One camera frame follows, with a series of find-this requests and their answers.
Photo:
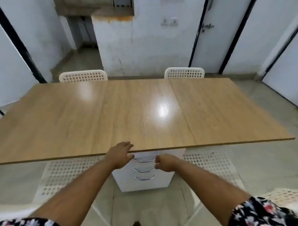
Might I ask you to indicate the person's left hand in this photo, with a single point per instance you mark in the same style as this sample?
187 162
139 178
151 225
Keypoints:
118 156

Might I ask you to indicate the person's right hand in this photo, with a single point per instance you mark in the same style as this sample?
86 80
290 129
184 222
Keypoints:
167 163

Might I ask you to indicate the person's left forearm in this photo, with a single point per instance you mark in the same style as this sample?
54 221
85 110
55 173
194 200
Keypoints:
76 198

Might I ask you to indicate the person's right forearm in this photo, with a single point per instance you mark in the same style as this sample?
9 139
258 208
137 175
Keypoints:
209 191

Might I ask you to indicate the white perforated plastic chair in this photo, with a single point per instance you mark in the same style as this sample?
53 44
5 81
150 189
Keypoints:
60 177
184 72
209 163
81 76

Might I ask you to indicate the wooden table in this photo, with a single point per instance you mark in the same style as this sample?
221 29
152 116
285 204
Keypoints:
69 116

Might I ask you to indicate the black floral garment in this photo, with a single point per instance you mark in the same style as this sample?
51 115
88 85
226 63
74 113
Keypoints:
260 214

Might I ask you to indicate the white door with metal latch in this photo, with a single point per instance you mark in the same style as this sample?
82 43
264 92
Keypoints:
221 42

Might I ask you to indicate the grey stone counter slab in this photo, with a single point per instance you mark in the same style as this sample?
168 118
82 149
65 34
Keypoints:
76 9

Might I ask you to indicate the white door black frame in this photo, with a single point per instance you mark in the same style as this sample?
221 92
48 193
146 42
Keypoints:
284 74
14 76

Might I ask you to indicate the white wall socket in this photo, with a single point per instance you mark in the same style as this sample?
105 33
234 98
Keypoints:
174 22

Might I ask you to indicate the white wall switch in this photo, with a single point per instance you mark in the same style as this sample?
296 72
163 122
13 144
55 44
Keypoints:
165 22

